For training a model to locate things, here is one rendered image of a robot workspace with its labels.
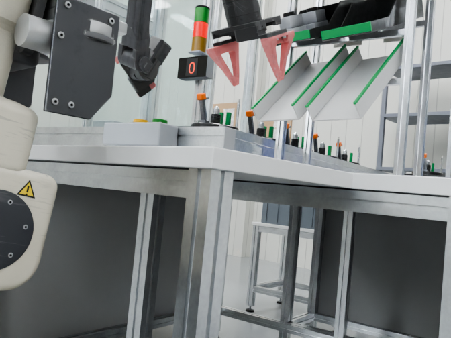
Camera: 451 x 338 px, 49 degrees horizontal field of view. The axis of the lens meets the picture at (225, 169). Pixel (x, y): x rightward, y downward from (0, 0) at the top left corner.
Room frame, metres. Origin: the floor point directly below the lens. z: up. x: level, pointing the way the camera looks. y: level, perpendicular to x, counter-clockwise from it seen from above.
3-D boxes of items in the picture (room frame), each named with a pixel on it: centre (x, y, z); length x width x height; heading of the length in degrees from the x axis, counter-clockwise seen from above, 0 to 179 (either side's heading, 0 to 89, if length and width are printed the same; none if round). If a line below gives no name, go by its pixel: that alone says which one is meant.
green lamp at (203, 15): (1.64, 0.13, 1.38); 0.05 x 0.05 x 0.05
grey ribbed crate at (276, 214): (3.46, -0.65, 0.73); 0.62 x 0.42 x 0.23; 54
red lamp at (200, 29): (1.64, 0.13, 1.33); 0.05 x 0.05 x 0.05
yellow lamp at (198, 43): (1.64, 0.13, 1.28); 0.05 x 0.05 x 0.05
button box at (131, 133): (1.31, 0.24, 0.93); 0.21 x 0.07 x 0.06; 54
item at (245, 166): (1.20, 0.11, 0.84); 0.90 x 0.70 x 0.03; 47
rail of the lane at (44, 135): (1.47, 0.35, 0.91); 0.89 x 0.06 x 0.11; 54
